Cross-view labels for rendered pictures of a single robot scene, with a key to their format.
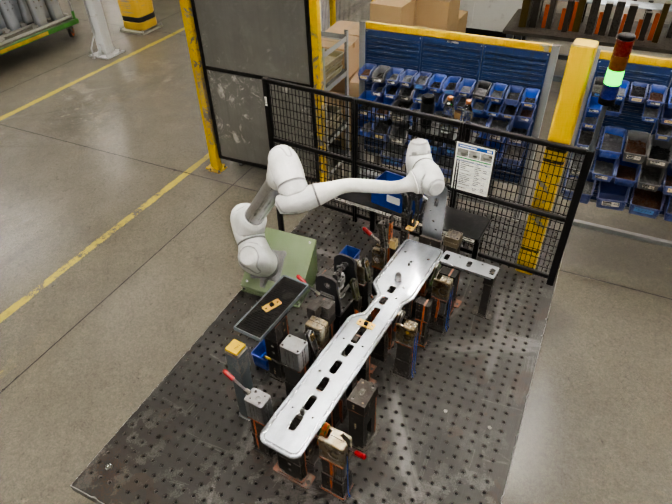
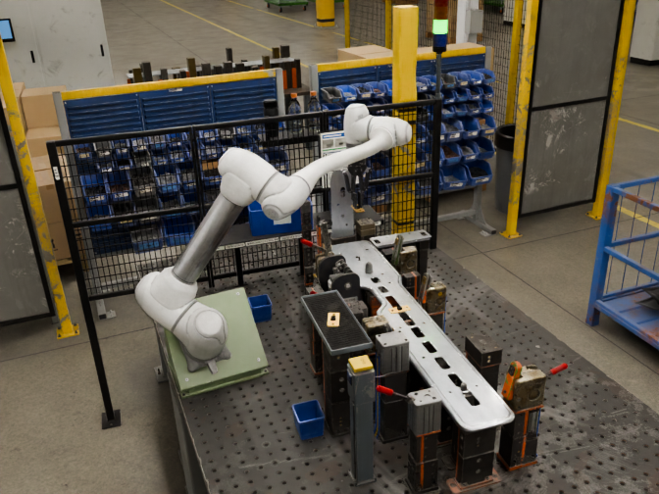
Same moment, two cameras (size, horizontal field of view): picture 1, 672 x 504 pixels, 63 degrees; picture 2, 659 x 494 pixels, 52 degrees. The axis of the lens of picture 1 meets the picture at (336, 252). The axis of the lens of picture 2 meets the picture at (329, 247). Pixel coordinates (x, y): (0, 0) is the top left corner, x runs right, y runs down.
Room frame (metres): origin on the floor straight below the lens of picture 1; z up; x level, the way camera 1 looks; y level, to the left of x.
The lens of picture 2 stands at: (0.38, 1.71, 2.35)
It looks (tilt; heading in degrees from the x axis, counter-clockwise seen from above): 25 degrees down; 312
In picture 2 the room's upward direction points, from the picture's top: 2 degrees counter-clockwise
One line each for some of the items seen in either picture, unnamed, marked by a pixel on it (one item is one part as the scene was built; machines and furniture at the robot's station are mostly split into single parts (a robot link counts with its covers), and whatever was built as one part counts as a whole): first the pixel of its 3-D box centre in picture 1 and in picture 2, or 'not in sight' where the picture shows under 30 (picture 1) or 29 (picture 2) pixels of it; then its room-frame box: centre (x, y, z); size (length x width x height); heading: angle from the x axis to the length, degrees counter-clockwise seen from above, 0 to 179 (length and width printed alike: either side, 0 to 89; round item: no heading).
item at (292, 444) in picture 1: (365, 328); (403, 313); (1.67, -0.12, 1.00); 1.38 x 0.22 x 0.02; 149
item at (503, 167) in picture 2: not in sight; (521, 170); (2.88, -3.60, 0.36); 0.50 x 0.50 x 0.73
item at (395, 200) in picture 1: (400, 194); (279, 214); (2.60, -0.38, 1.09); 0.30 x 0.17 x 0.13; 53
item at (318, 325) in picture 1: (319, 351); (377, 364); (1.64, 0.09, 0.89); 0.13 x 0.11 x 0.38; 59
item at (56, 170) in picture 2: (399, 225); (270, 263); (2.73, -0.40, 0.77); 1.97 x 0.14 x 1.55; 59
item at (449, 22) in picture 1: (419, 39); (32, 146); (6.82, -1.10, 0.52); 1.20 x 0.80 x 1.05; 150
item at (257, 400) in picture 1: (262, 423); (423, 442); (1.28, 0.32, 0.88); 0.11 x 0.10 x 0.36; 59
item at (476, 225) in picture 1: (408, 208); (291, 227); (2.57, -0.42, 1.01); 0.90 x 0.22 x 0.03; 59
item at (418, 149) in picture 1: (419, 157); (359, 123); (2.08, -0.37, 1.63); 0.13 x 0.11 x 0.16; 11
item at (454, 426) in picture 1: (372, 334); (364, 352); (1.92, -0.18, 0.68); 2.56 x 1.61 x 0.04; 153
